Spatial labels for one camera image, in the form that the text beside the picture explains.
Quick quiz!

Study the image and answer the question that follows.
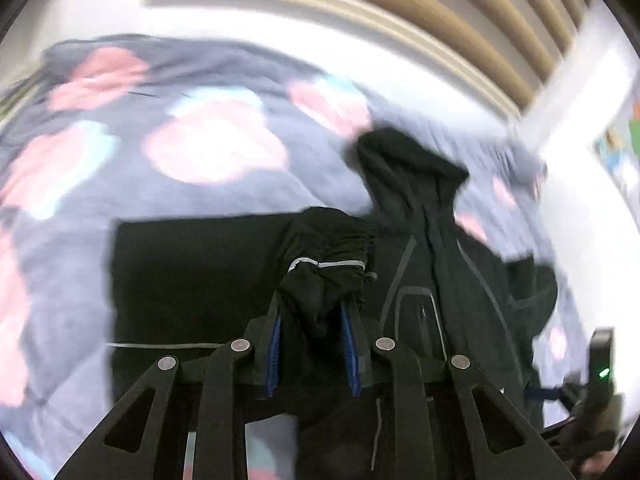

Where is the colourful world map poster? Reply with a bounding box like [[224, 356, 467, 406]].
[[593, 96, 639, 223]]

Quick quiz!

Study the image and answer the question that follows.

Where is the grey floral bed quilt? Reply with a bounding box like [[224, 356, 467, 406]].
[[0, 34, 591, 480]]

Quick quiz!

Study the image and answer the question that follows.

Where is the black hooded jacket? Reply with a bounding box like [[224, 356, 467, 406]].
[[106, 127, 559, 480]]

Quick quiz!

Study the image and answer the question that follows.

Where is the striped wooden headboard panel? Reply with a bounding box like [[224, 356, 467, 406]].
[[144, 0, 601, 122]]

